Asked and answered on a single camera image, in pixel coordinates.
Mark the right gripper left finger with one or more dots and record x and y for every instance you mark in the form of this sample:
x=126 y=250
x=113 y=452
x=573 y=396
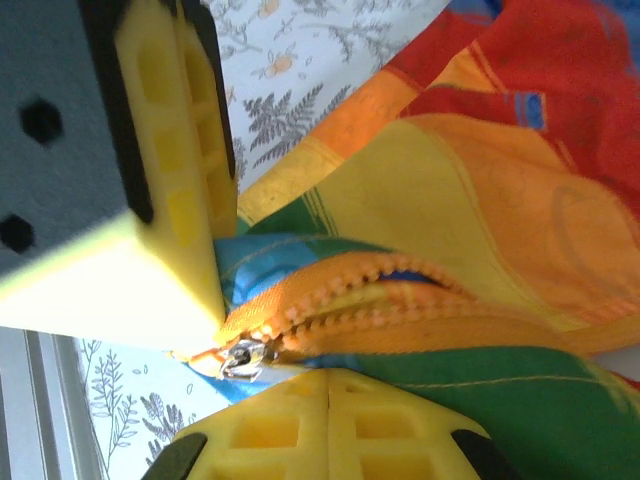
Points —
x=270 y=435

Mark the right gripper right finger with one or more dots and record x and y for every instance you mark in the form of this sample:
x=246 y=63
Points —
x=390 y=435

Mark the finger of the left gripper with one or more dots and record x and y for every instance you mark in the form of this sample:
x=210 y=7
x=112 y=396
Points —
x=100 y=250
x=212 y=100

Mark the silver zipper slider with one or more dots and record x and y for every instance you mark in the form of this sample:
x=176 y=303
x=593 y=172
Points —
x=245 y=357

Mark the rainbow striped jacket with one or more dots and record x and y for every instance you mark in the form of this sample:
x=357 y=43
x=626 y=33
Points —
x=450 y=200

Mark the long aluminium base rail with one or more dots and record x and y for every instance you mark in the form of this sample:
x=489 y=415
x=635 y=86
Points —
x=45 y=410

